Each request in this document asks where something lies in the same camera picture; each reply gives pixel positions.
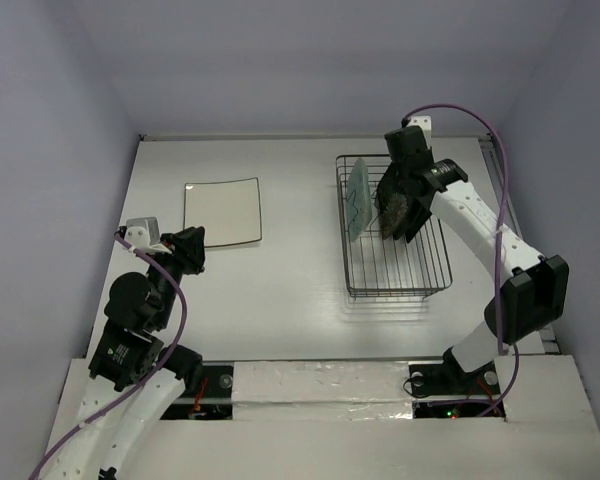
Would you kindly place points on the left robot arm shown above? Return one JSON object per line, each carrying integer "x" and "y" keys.
{"x": 133, "y": 376}

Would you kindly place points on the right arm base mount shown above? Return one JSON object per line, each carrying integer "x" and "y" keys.
{"x": 437, "y": 396}

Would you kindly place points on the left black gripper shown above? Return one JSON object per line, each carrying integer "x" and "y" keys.
{"x": 188, "y": 246}

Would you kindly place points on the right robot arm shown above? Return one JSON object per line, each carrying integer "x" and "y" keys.
{"x": 530, "y": 288}

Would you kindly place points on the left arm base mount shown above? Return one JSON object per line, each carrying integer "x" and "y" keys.
{"x": 210, "y": 400}

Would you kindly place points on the white square plate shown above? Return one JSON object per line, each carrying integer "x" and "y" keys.
{"x": 230, "y": 212}

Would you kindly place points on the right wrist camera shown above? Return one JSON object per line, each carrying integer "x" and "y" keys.
{"x": 424, "y": 122}

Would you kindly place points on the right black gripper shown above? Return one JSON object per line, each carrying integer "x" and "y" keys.
{"x": 406, "y": 191}

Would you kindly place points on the light blue rectangular plate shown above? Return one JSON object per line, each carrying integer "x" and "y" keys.
{"x": 358, "y": 200}

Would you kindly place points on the black floral square plate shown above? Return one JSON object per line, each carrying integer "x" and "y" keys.
{"x": 390, "y": 210}

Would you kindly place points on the wire dish rack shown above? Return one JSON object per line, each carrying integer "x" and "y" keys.
{"x": 386, "y": 268}

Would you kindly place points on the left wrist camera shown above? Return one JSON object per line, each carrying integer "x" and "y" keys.
{"x": 143, "y": 234}

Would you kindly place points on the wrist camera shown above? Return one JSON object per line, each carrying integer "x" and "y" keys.
{"x": 424, "y": 122}
{"x": 143, "y": 234}

